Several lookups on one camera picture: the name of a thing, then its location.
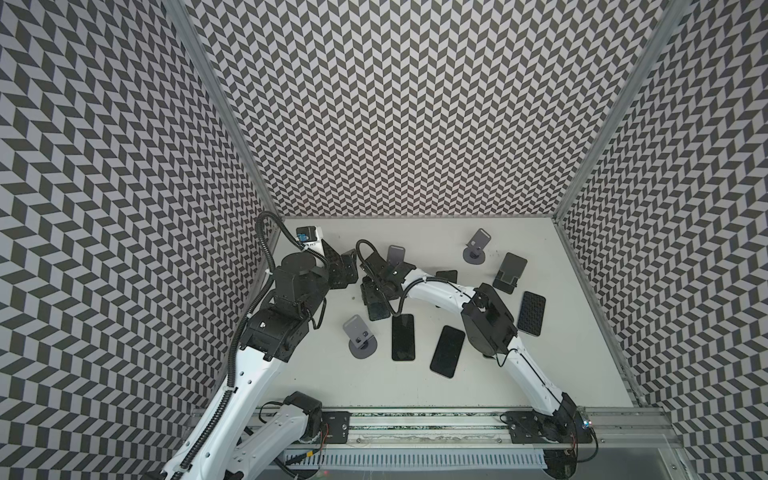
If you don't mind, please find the white-edged phone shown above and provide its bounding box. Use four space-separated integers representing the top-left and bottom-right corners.
391 314 415 361

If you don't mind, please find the black folding stand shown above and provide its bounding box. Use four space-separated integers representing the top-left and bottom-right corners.
492 252 528 294
435 269 458 284

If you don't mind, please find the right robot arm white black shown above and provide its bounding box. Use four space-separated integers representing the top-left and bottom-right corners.
355 239 597 449

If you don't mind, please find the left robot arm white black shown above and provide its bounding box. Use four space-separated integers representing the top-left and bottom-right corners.
145 211 359 479

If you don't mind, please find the round grey stand back centre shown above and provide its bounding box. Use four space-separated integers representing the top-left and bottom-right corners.
386 245 406 266

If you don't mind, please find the round grey stand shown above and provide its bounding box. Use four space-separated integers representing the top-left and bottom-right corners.
343 315 378 360
462 228 492 265
386 245 406 266

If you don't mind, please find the round grey stand front left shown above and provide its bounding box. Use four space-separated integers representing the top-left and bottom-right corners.
343 315 378 360

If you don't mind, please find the round grey stand back right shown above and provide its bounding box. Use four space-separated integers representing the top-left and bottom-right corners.
462 228 492 265

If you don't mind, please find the white ventilation grille strip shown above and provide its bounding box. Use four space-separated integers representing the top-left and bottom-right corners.
290 449 546 471

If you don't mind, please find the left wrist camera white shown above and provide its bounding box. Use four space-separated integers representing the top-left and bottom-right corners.
296 225 324 255

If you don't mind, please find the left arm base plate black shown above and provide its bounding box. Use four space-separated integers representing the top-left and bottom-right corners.
319 410 351 445

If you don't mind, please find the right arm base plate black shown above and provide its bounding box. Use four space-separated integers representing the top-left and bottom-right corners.
499 410 594 445

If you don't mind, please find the aluminium mounting rail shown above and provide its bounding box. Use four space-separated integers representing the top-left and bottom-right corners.
191 407 679 451

